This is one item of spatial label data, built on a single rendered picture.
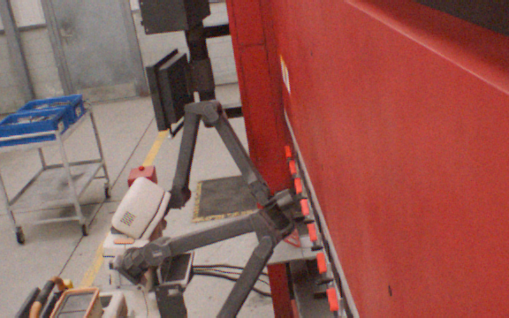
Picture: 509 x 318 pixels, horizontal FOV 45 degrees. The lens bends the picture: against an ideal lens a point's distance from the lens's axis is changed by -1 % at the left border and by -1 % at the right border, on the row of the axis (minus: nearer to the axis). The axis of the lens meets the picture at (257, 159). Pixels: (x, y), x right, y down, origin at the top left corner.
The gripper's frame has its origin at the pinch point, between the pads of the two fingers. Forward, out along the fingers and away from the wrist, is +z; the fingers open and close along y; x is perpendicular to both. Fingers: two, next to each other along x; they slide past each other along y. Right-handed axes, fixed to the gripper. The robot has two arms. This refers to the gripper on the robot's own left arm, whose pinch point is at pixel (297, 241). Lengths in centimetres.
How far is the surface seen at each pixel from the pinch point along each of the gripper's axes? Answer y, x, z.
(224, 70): 702, 75, 42
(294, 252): -5.4, 2.2, 0.4
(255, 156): 84, 7, -12
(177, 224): 244, 122, 48
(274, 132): 84, -8, -18
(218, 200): 278, 91, 62
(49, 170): 333, 217, -39
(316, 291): -19.5, 1.6, 11.5
